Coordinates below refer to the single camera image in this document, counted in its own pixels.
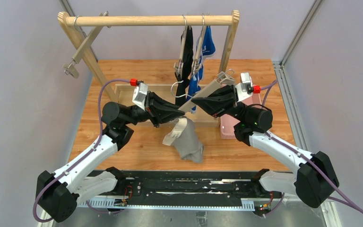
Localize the wooden clip hanger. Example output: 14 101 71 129
171 69 235 113
58 12 104 80

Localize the grey underwear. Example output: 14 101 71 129
162 117 204 163

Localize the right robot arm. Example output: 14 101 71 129
191 84 339 208

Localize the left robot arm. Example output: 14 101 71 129
33 92 185 223

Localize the black underwear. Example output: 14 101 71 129
175 26 194 106

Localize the wooden hanger holding blue underwear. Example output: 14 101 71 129
191 14 207 76

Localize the wooden hanger holding black underwear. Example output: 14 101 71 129
174 15 188 79

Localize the blue underwear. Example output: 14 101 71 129
186 26 216 101

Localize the empty wooden clip hanger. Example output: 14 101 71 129
58 12 104 80

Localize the pink perforated plastic basket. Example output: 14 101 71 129
220 86 262 140

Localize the wooden clothes rack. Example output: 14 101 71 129
57 10 241 128

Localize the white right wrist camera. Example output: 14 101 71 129
235 72 253 102

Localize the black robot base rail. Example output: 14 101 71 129
70 170 298 211

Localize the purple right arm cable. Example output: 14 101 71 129
259 79 363 216

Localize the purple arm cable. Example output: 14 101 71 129
259 79 363 216
33 79 132 223

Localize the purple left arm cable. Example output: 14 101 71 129
33 79 132 223

